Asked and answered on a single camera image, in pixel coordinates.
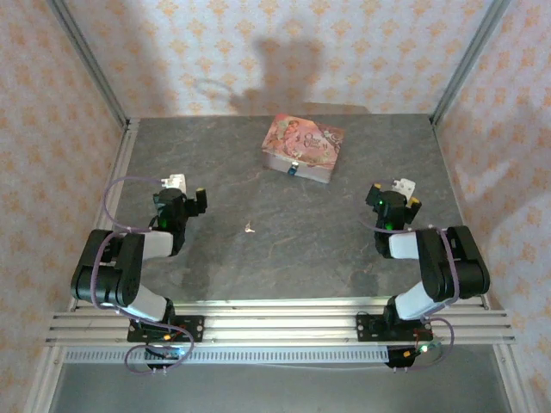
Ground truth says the pink decorated metal box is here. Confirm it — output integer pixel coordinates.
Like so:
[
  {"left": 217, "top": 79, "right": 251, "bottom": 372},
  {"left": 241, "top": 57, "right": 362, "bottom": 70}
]
[{"left": 261, "top": 113, "right": 347, "bottom": 185}]

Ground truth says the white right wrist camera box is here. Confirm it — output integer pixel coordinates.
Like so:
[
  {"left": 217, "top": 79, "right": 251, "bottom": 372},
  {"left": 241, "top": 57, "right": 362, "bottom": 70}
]
[{"left": 393, "top": 177, "right": 417, "bottom": 197}]

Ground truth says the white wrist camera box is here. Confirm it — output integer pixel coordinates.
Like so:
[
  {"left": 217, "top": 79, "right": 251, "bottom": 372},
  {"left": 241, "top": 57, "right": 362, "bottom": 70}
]
[
  {"left": 159, "top": 173, "right": 189, "bottom": 194},
  {"left": 393, "top": 177, "right": 417, "bottom": 197}
]

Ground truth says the aluminium frame post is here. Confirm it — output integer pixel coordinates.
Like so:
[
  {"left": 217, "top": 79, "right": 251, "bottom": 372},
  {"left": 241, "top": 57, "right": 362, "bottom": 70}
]
[
  {"left": 50, "top": 0, "right": 131, "bottom": 130},
  {"left": 429, "top": 0, "right": 514, "bottom": 128}
]

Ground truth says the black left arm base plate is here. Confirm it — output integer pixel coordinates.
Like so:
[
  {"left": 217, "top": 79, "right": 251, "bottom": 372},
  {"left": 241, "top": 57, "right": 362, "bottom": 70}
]
[{"left": 127, "top": 315, "right": 206, "bottom": 344}]

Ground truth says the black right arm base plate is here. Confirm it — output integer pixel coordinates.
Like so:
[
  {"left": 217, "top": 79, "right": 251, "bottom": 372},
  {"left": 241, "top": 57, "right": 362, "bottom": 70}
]
[{"left": 356, "top": 312, "right": 434, "bottom": 344}]

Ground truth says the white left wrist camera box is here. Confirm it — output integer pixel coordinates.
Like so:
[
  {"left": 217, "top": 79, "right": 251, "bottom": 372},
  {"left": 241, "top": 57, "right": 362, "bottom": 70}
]
[{"left": 159, "top": 173, "right": 189, "bottom": 194}]

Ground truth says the slotted grey cable duct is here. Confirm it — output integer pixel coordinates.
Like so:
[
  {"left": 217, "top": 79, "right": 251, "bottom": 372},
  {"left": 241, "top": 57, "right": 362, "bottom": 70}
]
[{"left": 63, "top": 346, "right": 391, "bottom": 366}]

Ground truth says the aluminium mounting rail beam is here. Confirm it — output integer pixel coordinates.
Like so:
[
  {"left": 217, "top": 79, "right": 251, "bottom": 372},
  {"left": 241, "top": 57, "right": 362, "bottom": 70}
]
[{"left": 45, "top": 300, "right": 517, "bottom": 346}]

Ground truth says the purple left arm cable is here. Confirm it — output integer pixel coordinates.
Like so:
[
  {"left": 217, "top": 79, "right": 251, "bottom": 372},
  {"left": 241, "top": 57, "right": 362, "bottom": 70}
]
[{"left": 96, "top": 175, "right": 195, "bottom": 376}]

